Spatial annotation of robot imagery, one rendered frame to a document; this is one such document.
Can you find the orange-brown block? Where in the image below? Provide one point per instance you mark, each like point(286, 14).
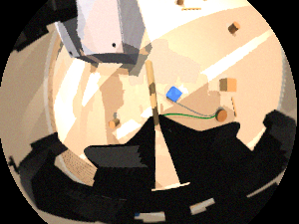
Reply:
point(228, 85)

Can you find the orange round button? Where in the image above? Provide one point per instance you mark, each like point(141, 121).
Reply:
point(221, 115)

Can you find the blue block with hole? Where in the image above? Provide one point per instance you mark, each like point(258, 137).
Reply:
point(173, 93)

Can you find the green string with wooden stick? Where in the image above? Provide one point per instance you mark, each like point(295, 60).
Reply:
point(152, 93)

